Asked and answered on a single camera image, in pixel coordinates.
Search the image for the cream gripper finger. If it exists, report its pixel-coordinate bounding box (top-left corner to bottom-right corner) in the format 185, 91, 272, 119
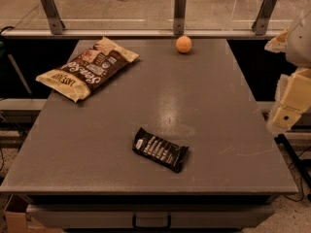
264, 28, 289, 53
266, 68, 311, 135

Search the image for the left metal bracket post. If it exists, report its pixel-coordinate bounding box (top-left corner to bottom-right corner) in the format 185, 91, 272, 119
40, 0, 65, 35

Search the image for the black rxbar chocolate bar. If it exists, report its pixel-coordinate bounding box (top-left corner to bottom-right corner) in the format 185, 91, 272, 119
132, 128, 189, 173

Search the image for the grey drawer with handle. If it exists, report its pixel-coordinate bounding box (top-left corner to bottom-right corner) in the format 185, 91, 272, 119
26, 204, 274, 230

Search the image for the metal bracket post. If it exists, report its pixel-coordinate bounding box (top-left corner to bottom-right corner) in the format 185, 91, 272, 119
252, 0, 278, 36
40, 0, 65, 35
173, 0, 187, 35

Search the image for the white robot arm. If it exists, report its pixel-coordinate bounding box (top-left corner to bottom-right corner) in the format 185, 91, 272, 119
264, 6, 311, 134

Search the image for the right metal bracket post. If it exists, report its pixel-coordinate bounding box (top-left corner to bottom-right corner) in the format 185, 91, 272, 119
252, 0, 278, 36

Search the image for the black stand leg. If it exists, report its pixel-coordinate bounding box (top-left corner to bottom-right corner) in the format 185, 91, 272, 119
274, 134, 311, 189

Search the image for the glass barrier panel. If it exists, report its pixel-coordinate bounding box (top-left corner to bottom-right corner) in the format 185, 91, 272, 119
0, 0, 311, 31

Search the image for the middle metal bracket post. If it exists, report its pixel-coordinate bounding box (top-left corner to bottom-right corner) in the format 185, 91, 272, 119
173, 0, 187, 35

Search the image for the brown white snack bag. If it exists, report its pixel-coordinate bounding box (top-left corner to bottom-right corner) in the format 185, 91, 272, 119
36, 37, 139, 102

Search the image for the orange fruit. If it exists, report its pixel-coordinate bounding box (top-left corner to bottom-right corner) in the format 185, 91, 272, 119
176, 36, 192, 53

